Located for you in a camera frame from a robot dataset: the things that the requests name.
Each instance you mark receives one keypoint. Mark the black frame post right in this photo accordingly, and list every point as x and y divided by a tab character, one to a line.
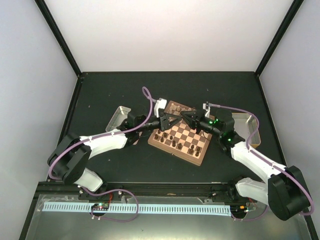
283	27

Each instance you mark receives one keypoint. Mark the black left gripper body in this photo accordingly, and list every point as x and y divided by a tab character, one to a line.
163	126

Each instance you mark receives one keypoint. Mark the white chess pieces row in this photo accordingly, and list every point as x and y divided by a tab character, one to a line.
176	109

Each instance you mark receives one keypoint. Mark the black frame post left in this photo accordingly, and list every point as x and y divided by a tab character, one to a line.
46	13

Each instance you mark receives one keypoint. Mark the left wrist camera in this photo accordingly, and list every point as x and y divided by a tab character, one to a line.
160	104

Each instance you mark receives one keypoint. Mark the yellow metal tray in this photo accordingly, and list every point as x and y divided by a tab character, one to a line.
245	125

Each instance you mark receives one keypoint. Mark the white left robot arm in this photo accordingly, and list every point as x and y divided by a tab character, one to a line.
69	160

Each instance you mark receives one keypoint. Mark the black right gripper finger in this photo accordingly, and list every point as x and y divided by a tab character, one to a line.
189	121
198	113

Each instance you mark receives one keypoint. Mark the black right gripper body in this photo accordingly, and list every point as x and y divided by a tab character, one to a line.
198	125

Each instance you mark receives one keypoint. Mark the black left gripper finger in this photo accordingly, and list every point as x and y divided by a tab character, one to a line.
172	122
172	117

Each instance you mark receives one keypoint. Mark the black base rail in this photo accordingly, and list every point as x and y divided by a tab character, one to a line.
219	192

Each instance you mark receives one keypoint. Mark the wooden chess board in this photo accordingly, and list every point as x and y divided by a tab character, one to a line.
191	141

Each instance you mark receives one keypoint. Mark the light blue slotted cable duct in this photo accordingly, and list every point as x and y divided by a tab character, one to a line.
129	208

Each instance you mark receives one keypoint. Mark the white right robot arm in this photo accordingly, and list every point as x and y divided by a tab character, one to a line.
283	189

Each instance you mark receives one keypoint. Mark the pink metal tray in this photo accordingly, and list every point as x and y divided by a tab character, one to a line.
119	119

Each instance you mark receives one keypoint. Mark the black frame post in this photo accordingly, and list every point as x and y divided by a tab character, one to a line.
283	27
46	13

